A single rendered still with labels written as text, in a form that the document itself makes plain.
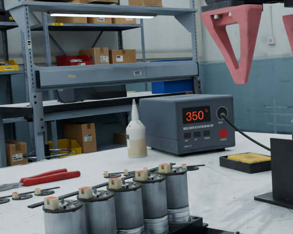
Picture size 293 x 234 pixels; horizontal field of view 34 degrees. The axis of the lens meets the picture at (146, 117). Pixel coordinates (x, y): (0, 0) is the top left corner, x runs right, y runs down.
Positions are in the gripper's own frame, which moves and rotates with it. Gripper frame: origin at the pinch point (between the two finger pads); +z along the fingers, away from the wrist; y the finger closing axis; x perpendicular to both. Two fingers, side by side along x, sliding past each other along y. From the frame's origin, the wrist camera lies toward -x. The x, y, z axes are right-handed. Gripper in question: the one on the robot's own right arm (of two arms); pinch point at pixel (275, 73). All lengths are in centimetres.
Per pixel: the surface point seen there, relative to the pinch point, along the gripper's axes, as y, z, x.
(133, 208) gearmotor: 22.2, 8.4, 7.5
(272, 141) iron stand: 1.5, 6.9, 0.8
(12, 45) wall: -114, -34, -457
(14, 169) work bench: 15.5, 14.0, -42.6
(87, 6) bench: -97, -43, -244
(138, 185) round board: 21.4, 7.0, 6.9
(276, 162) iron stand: 1.5, 9.0, 1.3
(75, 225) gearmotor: 27.3, 8.1, 9.2
